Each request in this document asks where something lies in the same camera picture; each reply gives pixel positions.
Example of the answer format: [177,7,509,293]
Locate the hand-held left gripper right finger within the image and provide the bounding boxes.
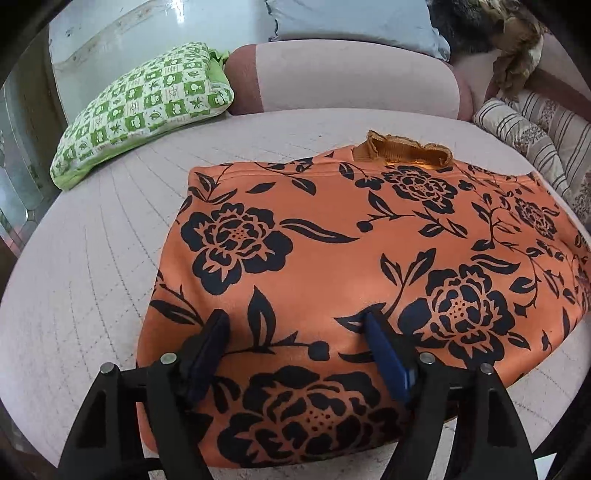
[362,311,539,480]

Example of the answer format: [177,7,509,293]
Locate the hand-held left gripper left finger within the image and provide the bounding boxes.
[55,310,232,480]

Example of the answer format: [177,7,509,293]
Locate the orange floral shirt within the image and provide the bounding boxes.
[139,130,591,467]

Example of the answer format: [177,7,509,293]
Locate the small striped floral cushion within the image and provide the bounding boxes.
[473,98,571,199]

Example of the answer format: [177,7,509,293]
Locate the green patterned pillow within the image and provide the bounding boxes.
[50,41,235,191]

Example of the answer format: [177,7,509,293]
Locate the wooden stained glass door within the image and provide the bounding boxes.
[0,60,61,241]

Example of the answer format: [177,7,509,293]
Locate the pink sofa back cushion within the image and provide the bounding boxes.
[224,41,474,121]

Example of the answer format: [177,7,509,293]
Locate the large striped floral cushion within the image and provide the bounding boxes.
[499,88,591,222]

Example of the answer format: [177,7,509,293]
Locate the brown ruffled cloth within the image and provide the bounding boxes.
[480,0,548,95]

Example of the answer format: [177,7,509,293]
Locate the grey pillow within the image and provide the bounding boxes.
[264,0,451,61]

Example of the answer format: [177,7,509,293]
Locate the pink sofa armrest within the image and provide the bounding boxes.
[450,28,591,116]

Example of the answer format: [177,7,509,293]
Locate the black furry garment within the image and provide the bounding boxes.
[427,0,504,56]

